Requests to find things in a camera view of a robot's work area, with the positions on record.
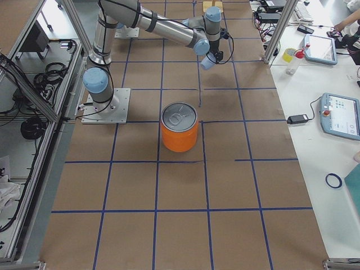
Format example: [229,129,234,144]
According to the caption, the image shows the blue tape ring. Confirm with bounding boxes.
[325,173,343,188]

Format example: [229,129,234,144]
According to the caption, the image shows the black smartphone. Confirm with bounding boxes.
[297,25,314,34]

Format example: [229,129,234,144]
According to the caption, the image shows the orange can container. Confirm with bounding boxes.
[160,102,199,152]

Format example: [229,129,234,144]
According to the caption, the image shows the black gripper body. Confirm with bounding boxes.
[209,39,223,56]

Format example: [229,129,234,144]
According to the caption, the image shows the teach pendant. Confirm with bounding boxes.
[303,34,338,65]
[319,93,359,141]

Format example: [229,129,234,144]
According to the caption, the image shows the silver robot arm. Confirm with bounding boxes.
[108,32,212,122]

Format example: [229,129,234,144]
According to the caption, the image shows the teach pendant near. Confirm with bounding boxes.
[319,93,359,141]

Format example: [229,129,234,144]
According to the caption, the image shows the yellow tape roll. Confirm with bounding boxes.
[282,48,296,63]

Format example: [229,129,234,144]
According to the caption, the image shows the black power adapter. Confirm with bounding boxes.
[286,114,309,124]

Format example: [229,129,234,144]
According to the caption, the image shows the light blue plastic cup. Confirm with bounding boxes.
[200,53,217,70]

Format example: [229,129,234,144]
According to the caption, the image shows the teach pendant far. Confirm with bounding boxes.
[303,34,338,65]

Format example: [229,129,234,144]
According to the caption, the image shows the aluminium frame post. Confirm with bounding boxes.
[263,0,297,64]

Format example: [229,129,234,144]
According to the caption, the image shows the teal board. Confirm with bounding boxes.
[345,164,360,215]

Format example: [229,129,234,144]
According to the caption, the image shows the wooden cup rack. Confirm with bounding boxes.
[202,0,223,12]

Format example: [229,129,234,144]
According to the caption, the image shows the red cap squeeze bottle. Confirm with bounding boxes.
[294,44,309,59]

